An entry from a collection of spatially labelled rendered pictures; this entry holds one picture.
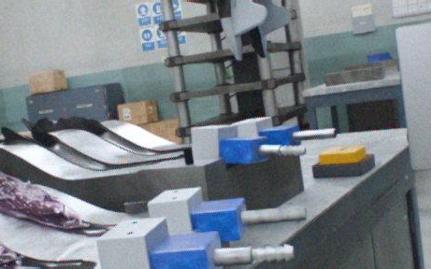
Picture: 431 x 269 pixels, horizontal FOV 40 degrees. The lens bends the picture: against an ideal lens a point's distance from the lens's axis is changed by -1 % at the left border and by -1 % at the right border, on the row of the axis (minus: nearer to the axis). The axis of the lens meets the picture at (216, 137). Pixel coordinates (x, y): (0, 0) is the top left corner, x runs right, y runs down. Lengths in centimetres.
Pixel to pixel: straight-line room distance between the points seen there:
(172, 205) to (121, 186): 20
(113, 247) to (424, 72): 23
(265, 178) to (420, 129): 40
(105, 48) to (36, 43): 109
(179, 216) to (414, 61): 24
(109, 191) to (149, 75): 719
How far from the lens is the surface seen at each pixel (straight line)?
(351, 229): 101
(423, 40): 39
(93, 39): 829
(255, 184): 74
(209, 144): 69
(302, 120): 567
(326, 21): 717
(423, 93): 39
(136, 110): 755
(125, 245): 42
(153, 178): 68
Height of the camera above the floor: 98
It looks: 6 degrees down
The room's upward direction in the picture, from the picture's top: 8 degrees counter-clockwise
